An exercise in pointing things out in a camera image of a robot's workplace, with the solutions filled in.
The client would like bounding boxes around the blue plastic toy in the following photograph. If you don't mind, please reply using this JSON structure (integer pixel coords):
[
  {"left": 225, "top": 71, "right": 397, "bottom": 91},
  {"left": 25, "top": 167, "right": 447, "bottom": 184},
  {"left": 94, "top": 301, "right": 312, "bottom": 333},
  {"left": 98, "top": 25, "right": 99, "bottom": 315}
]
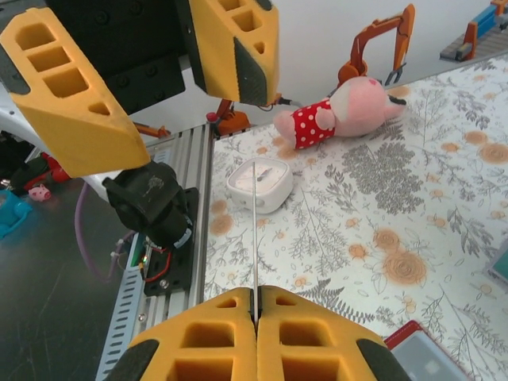
[{"left": 0, "top": 188, "right": 33, "bottom": 240}]

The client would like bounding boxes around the white slotted cable duct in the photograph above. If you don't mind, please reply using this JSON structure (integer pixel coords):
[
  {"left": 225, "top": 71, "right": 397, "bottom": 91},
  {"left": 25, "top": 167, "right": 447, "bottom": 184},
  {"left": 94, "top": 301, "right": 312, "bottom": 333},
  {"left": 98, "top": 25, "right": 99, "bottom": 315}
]
[{"left": 94, "top": 268, "right": 151, "bottom": 381}]

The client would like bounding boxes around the black teal card box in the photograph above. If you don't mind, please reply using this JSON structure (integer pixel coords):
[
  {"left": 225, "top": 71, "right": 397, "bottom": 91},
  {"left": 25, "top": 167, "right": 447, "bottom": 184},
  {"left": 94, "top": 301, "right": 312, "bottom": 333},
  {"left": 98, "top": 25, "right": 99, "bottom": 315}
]
[{"left": 484, "top": 241, "right": 508, "bottom": 286}]

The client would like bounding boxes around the floral table mat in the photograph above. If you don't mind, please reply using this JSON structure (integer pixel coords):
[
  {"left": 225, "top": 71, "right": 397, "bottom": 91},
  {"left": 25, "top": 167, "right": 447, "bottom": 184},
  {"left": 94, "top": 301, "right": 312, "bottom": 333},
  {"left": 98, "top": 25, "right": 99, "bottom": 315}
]
[{"left": 204, "top": 53, "right": 508, "bottom": 381}]

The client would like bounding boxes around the red card holder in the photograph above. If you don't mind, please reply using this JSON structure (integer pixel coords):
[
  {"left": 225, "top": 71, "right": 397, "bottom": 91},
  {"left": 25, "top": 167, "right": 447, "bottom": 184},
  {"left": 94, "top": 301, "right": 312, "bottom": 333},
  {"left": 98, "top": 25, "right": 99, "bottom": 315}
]
[{"left": 383, "top": 320, "right": 475, "bottom": 381}]

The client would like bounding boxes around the small pink pig figurine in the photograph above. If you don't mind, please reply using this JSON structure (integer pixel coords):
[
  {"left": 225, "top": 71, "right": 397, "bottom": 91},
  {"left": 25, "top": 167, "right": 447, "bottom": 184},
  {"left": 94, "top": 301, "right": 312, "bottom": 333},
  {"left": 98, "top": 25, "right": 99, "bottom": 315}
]
[{"left": 27, "top": 183, "right": 53, "bottom": 202}]

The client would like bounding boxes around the pink plush toy polka dress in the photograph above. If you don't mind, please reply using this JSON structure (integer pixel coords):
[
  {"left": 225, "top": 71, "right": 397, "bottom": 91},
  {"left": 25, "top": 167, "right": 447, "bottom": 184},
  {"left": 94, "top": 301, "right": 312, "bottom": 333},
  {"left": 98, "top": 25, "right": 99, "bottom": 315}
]
[{"left": 272, "top": 75, "right": 408, "bottom": 151}]

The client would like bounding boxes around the red toy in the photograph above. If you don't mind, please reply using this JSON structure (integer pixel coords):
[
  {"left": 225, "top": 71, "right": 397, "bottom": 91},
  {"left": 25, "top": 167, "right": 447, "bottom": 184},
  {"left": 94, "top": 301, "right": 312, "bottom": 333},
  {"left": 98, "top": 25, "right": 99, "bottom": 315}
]
[{"left": 23, "top": 152, "right": 76, "bottom": 184}]

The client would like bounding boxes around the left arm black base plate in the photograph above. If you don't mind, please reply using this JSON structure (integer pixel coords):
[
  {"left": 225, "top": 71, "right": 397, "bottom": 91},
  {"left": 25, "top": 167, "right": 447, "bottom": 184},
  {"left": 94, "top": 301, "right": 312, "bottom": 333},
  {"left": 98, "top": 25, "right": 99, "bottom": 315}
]
[{"left": 140, "top": 186, "right": 200, "bottom": 298}]

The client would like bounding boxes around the blue orange conveyor sticker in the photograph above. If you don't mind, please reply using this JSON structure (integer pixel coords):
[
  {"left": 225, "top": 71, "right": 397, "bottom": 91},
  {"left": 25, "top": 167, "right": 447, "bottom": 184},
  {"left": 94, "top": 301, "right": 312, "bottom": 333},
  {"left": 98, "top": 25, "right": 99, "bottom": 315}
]
[{"left": 438, "top": 0, "right": 508, "bottom": 63}]

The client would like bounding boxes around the aluminium frame rail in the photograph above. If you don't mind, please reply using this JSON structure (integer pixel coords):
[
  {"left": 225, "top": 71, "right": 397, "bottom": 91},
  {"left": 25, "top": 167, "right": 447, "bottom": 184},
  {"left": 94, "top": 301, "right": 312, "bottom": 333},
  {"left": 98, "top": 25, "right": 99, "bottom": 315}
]
[{"left": 137, "top": 121, "right": 217, "bottom": 346}]

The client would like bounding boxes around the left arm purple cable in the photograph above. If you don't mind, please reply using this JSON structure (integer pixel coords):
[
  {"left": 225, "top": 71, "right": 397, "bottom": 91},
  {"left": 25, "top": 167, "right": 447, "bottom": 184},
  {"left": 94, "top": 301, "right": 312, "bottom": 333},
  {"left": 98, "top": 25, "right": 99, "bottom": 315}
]
[{"left": 74, "top": 185, "right": 138, "bottom": 283}]

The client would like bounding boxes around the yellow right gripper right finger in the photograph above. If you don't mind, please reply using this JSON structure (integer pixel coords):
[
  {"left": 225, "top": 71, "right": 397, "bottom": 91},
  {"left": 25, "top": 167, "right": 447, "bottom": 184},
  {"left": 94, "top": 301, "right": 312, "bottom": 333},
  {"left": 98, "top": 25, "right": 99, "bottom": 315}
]
[{"left": 256, "top": 284, "right": 410, "bottom": 381}]

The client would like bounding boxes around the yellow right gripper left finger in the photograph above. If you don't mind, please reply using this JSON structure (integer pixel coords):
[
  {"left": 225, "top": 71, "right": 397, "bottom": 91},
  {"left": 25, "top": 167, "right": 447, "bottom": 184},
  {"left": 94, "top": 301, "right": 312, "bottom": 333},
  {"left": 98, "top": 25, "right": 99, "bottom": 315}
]
[{"left": 103, "top": 286, "right": 259, "bottom": 381}]

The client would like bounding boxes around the orange grey robot sticker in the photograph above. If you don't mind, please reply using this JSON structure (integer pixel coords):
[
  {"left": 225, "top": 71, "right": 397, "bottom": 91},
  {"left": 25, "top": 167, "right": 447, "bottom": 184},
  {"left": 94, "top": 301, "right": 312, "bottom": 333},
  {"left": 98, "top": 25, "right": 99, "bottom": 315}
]
[{"left": 133, "top": 91, "right": 295, "bottom": 140}]

